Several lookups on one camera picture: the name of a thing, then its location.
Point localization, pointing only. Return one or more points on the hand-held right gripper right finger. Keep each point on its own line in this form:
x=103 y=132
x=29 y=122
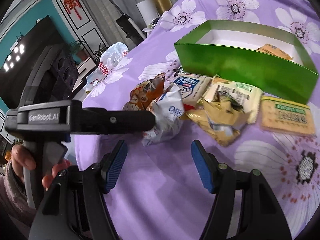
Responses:
x=202 y=170

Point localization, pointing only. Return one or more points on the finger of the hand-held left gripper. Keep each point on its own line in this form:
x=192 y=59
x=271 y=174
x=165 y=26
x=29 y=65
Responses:
x=112 y=120

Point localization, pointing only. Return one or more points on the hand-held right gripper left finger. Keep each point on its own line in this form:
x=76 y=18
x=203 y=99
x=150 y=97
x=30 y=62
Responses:
x=116 y=167

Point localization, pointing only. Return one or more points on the orange panda snack packet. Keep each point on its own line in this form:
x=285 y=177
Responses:
x=145 y=92

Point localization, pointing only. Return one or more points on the white blue snack packet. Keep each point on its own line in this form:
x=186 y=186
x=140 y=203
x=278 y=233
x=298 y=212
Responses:
x=167 y=115

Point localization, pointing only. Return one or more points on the cracker packet with green label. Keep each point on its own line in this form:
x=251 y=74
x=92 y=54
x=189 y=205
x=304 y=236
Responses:
x=285 y=120

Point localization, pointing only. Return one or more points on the green cardboard box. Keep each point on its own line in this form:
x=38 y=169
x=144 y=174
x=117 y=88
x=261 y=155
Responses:
x=237 y=70

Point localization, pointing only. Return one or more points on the person's left forearm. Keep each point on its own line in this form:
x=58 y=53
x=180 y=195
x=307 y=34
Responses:
x=12 y=200

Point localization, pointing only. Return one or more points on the person's left hand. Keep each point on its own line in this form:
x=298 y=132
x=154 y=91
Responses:
x=25 y=162

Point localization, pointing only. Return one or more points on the crumpled yellow snack packet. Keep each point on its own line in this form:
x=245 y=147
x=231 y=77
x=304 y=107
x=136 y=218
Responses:
x=215 y=120

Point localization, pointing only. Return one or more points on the purple floral blanket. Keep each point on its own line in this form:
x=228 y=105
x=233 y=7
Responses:
x=162 y=205

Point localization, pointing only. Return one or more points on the black speaker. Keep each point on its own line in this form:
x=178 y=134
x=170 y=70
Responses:
x=63 y=67

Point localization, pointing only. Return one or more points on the white television cabinet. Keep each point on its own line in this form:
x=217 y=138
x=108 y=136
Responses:
x=86 y=67

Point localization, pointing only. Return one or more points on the white plastic bag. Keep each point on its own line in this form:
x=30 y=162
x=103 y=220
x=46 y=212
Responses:
x=112 y=55

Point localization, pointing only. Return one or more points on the potted plant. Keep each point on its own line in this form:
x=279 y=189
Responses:
x=78 y=50
x=101 y=51

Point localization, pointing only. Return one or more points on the black television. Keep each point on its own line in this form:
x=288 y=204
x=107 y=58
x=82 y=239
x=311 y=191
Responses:
x=32 y=37

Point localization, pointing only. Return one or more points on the white packet with blue label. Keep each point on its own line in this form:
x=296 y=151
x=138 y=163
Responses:
x=192 y=87

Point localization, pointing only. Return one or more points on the cream green snack packet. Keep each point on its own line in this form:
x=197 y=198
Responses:
x=245 y=97

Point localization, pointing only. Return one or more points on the upright vacuum cleaner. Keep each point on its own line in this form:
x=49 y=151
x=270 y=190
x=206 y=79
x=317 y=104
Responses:
x=127 y=25

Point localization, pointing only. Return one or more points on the white standing appliance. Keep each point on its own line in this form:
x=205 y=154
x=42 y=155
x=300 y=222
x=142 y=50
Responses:
x=147 y=10

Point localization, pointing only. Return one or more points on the flat yellow snack packet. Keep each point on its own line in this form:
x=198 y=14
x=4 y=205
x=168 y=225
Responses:
x=272 y=51

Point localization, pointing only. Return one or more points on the red knot wall ornament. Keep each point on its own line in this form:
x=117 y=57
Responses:
x=71 y=1

